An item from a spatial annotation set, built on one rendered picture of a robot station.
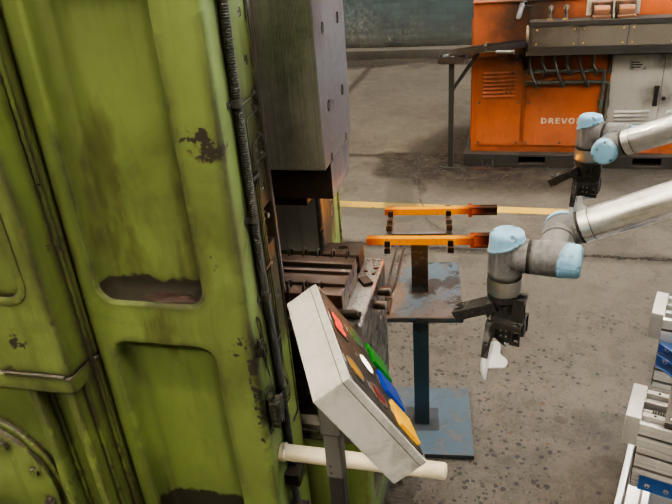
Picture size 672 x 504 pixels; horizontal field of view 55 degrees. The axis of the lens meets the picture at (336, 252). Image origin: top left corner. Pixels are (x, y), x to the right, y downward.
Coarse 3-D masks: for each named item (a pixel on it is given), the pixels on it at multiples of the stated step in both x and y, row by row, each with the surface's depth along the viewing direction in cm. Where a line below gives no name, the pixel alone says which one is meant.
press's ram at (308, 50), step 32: (256, 0) 141; (288, 0) 140; (320, 0) 146; (256, 32) 145; (288, 32) 143; (320, 32) 147; (288, 64) 146; (320, 64) 148; (288, 96) 150; (320, 96) 149; (288, 128) 154; (320, 128) 152; (288, 160) 158; (320, 160) 156
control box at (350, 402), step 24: (312, 288) 141; (312, 312) 134; (336, 312) 142; (312, 336) 128; (336, 336) 125; (360, 336) 150; (312, 360) 123; (336, 360) 118; (360, 360) 131; (312, 384) 117; (336, 384) 113; (360, 384) 117; (336, 408) 115; (360, 408) 116; (384, 408) 122; (360, 432) 119; (384, 432) 120; (384, 456) 123; (408, 456) 124
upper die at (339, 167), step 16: (336, 160) 167; (272, 176) 166; (288, 176) 165; (304, 176) 164; (320, 176) 163; (336, 176) 167; (288, 192) 168; (304, 192) 166; (320, 192) 165; (336, 192) 168
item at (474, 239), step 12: (372, 240) 220; (384, 240) 219; (396, 240) 218; (408, 240) 218; (420, 240) 217; (432, 240) 217; (444, 240) 216; (456, 240) 215; (468, 240) 215; (480, 240) 215
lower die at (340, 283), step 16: (288, 256) 199; (304, 256) 199; (320, 256) 198; (288, 272) 191; (304, 272) 190; (320, 272) 189; (336, 272) 187; (352, 272) 191; (304, 288) 184; (320, 288) 183; (336, 288) 183; (352, 288) 192; (336, 304) 181
